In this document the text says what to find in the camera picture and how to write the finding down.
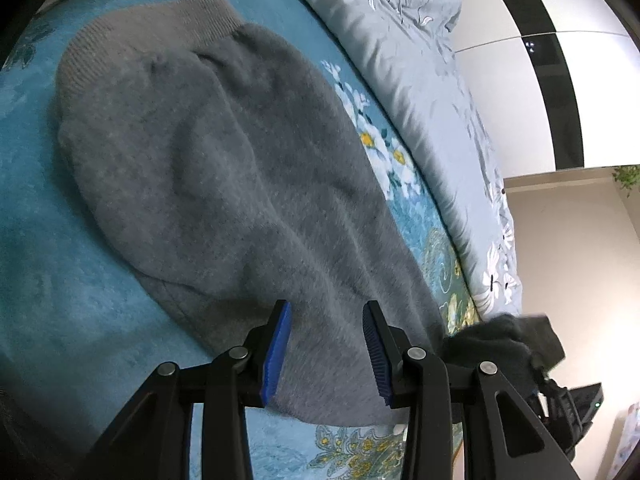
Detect grey knitted pants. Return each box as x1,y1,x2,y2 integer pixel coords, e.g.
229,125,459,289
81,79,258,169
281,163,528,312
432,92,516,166
49,0,566,428

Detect teal floral bed blanket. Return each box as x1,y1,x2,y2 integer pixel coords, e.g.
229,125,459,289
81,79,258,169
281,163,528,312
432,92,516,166
1,0,478,453

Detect green hanging plant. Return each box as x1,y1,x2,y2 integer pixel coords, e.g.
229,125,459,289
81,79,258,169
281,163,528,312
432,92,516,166
612,165,640,197

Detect light blue floral duvet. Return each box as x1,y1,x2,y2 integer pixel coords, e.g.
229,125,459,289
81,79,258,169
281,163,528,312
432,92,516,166
306,0,522,320

